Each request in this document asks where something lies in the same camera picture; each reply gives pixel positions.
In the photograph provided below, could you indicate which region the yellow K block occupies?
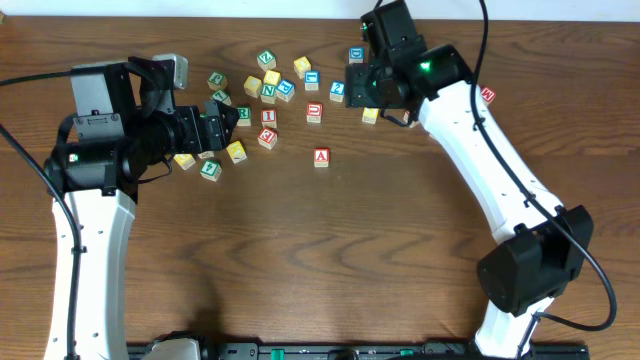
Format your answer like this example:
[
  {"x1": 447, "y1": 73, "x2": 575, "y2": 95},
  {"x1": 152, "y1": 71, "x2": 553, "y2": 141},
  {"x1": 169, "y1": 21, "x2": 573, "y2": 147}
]
[{"x1": 226, "y1": 140, "x2": 248, "y2": 164}]

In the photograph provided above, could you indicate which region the blue P block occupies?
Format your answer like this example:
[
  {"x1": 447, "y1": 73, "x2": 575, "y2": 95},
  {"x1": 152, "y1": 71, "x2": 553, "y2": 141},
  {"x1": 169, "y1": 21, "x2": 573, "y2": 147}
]
[{"x1": 276, "y1": 79, "x2": 295, "y2": 102}]

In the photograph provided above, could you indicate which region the yellow s block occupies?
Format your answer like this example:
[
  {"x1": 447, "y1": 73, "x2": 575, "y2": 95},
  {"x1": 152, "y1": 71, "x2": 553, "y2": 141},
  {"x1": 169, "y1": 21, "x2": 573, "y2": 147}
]
[
  {"x1": 362, "y1": 108, "x2": 379, "y2": 124},
  {"x1": 263, "y1": 70, "x2": 281, "y2": 86}
]

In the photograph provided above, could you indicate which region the green J block left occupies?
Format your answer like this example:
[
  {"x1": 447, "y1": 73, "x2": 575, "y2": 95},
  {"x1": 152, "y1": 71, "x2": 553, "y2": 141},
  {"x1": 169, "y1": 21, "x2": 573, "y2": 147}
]
[{"x1": 207, "y1": 71, "x2": 228, "y2": 91}]

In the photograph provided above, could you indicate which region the green 4 block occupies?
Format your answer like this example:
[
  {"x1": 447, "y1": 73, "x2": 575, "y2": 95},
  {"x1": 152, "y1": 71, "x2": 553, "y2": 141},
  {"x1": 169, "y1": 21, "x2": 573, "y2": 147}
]
[{"x1": 200, "y1": 160, "x2": 222, "y2": 182}]

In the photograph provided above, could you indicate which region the red M block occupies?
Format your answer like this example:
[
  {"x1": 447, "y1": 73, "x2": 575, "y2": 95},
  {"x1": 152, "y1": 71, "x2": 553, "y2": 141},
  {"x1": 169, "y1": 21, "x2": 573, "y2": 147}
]
[{"x1": 480, "y1": 86, "x2": 496, "y2": 105}]

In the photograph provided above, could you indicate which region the yellow O block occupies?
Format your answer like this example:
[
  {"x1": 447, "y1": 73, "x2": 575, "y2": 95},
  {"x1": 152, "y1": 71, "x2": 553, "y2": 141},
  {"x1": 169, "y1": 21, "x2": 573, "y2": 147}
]
[{"x1": 294, "y1": 56, "x2": 312, "y2": 79}]

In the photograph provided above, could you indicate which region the green R block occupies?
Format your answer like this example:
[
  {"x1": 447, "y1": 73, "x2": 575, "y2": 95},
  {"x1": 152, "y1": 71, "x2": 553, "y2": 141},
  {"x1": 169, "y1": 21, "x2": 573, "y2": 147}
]
[{"x1": 237, "y1": 106, "x2": 252, "y2": 127}]

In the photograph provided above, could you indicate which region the blue L block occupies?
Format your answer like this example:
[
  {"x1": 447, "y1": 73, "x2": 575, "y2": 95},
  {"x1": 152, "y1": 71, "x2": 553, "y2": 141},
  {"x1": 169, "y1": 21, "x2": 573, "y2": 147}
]
[{"x1": 304, "y1": 70, "x2": 320, "y2": 91}]

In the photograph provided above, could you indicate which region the red U block left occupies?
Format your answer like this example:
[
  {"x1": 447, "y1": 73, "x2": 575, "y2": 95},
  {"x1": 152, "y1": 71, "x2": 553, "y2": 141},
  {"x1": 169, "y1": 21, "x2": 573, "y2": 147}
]
[{"x1": 306, "y1": 102, "x2": 323, "y2": 123}]

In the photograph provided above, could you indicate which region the yellow C block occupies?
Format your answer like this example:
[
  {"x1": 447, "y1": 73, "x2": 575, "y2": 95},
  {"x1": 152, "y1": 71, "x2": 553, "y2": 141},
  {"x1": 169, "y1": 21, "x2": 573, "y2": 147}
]
[{"x1": 243, "y1": 76, "x2": 263, "y2": 98}]

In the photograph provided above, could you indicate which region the green N block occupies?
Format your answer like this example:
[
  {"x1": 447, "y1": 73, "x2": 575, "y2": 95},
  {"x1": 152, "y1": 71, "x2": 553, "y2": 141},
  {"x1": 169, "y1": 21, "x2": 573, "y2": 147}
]
[{"x1": 260, "y1": 84, "x2": 277, "y2": 104}]

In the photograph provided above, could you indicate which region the blue T block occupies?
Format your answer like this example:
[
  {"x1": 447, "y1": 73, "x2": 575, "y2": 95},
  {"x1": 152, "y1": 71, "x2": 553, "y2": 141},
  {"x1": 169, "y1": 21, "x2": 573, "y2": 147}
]
[{"x1": 198, "y1": 151, "x2": 215, "y2": 160}]

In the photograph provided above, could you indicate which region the yellow S block centre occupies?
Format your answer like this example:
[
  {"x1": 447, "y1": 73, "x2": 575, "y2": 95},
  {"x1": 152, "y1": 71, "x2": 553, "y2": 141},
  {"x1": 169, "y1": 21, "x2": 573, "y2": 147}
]
[{"x1": 362, "y1": 108, "x2": 379, "y2": 124}]

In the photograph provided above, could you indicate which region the red A block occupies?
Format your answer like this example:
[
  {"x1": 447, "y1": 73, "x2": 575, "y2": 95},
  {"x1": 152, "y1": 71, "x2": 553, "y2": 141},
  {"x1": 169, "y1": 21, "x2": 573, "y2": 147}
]
[{"x1": 313, "y1": 148, "x2": 330, "y2": 168}]

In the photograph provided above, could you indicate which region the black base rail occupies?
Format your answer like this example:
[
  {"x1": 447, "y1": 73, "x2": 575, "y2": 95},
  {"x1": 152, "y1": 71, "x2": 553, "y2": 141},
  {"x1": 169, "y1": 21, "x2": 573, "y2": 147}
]
[{"x1": 127, "y1": 340, "x2": 590, "y2": 360}]

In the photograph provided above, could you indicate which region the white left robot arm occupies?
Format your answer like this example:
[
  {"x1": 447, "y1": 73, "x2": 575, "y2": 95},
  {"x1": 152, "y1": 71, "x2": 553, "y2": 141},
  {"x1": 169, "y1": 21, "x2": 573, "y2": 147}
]
[{"x1": 44, "y1": 54, "x2": 239, "y2": 359}]

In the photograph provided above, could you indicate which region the red E block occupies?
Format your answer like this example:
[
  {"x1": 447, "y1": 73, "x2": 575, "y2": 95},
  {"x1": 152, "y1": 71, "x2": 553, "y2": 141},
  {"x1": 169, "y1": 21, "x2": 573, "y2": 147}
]
[{"x1": 257, "y1": 127, "x2": 278, "y2": 150}]

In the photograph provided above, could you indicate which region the yellow G block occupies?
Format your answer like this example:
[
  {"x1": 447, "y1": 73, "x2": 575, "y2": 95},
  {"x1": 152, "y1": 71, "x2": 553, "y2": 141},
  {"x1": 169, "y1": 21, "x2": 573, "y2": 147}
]
[{"x1": 173, "y1": 154, "x2": 196, "y2": 170}]

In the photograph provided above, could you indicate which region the green 7 block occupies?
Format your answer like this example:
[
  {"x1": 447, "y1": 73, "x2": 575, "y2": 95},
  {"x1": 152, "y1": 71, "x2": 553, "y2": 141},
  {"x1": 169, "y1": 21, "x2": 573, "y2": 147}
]
[{"x1": 210, "y1": 89, "x2": 232, "y2": 106}]

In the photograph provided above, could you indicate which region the blue D block far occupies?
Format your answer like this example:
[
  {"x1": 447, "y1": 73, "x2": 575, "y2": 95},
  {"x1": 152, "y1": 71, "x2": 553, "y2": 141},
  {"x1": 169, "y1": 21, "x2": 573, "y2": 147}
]
[{"x1": 348, "y1": 47, "x2": 365, "y2": 64}]

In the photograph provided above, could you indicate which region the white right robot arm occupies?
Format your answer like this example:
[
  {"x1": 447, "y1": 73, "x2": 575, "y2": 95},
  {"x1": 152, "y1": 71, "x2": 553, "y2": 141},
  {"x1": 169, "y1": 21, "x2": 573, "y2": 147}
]
[{"x1": 345, "y1": 1, "x2": 593, "y2": 359}]

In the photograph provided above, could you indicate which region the red I block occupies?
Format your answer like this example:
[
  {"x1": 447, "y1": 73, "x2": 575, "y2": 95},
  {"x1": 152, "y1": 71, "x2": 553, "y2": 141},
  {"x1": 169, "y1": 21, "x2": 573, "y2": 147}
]
[{"x1": 261, "y1": 109, "x2": 277, "y2": 129}]

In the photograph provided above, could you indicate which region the blue 2 block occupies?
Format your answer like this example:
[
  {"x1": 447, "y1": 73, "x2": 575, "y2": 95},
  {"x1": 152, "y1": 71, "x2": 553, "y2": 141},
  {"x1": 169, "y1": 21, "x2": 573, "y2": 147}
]
[{"x1": 329, "y1": 81, "x2": 345, "y2": 103}]

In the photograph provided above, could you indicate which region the green Z block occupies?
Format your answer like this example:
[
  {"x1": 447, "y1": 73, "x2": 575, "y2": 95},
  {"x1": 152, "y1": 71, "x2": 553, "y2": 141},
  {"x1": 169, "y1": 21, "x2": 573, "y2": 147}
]
[{"x1": 257, "y1": 49, "x2": 277, "y2": 72}]

